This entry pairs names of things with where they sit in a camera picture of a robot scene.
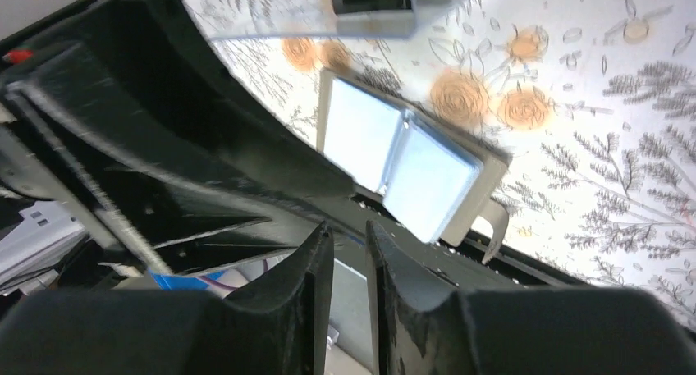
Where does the clear acrylic card box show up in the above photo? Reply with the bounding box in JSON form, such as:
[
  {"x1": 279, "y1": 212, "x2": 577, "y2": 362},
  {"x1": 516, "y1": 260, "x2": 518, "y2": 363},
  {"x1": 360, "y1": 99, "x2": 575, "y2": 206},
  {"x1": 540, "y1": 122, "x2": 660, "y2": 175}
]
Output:
[{"x1": 203, "y1": 0, "x2": 463, "y2": 39}]

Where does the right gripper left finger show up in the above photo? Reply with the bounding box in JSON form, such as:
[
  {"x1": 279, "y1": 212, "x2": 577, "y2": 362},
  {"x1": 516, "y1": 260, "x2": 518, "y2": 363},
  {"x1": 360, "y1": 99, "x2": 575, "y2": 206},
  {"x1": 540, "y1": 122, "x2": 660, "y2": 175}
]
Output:
[{"x1": 1, "y1": 223, "x2": 334, "y2": 374}]

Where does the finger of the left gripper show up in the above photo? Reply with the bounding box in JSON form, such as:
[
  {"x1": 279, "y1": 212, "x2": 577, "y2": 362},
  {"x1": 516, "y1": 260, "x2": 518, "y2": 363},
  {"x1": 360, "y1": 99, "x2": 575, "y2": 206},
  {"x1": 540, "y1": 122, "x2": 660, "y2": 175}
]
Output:
[
  {"x1": 1, "y1": 95, "x2": 305, "y2": 276},
  {"x1": 1, "y1": 0, "x2": 355, "y2": 199}
]

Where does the floral tablecloth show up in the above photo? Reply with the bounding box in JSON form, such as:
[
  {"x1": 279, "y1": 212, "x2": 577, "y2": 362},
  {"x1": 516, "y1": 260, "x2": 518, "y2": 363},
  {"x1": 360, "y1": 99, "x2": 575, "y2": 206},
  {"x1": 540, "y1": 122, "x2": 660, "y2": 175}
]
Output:
[{"x1": 185, "y1": 0, "x2": 695, "y2": 327}]

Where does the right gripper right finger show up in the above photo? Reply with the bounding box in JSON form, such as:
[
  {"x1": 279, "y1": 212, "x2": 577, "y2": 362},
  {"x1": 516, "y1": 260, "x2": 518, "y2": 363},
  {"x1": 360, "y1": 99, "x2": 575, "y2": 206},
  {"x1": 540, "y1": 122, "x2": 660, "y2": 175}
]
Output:
[{"x1": 365, "y1": 222, "x2": 695, "y2": 374}]

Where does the beige leather card holder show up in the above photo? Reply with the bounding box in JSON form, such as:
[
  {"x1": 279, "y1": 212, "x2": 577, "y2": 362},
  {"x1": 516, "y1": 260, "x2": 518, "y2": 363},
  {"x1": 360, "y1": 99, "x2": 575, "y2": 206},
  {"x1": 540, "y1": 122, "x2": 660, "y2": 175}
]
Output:
[{"x1": 316, "y1": 69, "x2": 511, "y2": 263}]

